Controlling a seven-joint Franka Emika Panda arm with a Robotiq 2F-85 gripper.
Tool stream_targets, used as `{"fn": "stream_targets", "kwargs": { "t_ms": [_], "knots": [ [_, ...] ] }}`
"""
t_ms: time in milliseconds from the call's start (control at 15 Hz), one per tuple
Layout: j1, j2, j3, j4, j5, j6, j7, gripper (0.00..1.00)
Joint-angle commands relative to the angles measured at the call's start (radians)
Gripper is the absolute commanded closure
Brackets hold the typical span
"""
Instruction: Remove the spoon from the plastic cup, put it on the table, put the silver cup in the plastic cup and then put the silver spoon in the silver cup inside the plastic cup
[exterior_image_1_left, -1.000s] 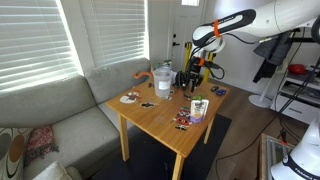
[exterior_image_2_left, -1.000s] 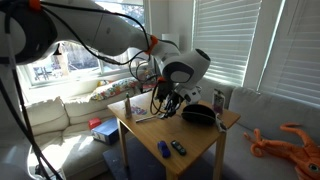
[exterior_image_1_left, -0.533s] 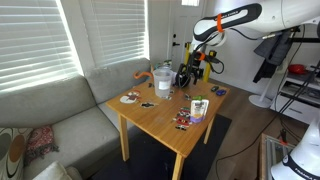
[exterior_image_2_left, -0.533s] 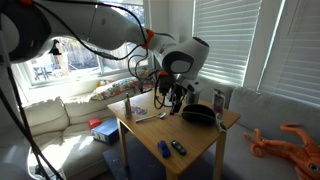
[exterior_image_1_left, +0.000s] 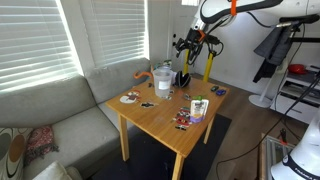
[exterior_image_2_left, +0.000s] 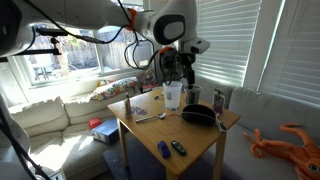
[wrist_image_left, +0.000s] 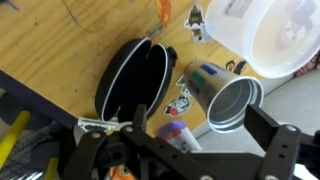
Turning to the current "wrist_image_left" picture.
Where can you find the translucent plastic cup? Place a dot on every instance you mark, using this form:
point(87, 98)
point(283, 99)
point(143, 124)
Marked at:
point(266, 33)

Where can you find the small black sticker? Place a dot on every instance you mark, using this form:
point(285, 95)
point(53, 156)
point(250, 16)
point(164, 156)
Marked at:
point(235, 66)

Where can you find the orange octopus plush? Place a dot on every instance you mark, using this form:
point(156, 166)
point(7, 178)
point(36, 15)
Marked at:
point(121, 171)

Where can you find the purple white squeeze pouch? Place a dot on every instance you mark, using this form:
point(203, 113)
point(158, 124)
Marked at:
point(180, 135)

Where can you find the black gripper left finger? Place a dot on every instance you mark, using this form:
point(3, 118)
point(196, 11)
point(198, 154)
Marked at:
point(133, 156)

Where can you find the gray fabric sofa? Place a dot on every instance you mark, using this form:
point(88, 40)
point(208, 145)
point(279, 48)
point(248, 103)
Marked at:
point(293, 100)

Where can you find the light wooden square table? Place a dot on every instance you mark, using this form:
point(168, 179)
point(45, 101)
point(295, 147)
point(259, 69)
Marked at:
point(50, 50)

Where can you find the yellow stand leg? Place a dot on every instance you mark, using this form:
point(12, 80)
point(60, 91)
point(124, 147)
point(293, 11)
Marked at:
point(50, 168)
point(13, 136)

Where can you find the small green witch sticker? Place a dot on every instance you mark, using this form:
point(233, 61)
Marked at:
point(196, 21)

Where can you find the red white vampire sticker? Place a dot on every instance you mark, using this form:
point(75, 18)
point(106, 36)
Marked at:
point(178, 106)

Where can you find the red patterned cloth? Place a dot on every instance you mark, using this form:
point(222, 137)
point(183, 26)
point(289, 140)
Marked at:
point(308, 68)

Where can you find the black glasses case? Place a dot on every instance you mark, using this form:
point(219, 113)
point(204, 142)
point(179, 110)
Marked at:
point(133, 80)

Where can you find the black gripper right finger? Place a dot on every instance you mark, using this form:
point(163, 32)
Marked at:
point(283, 150)

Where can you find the silver metal cup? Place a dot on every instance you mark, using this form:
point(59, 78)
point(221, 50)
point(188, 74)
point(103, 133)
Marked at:
point(220, 96)

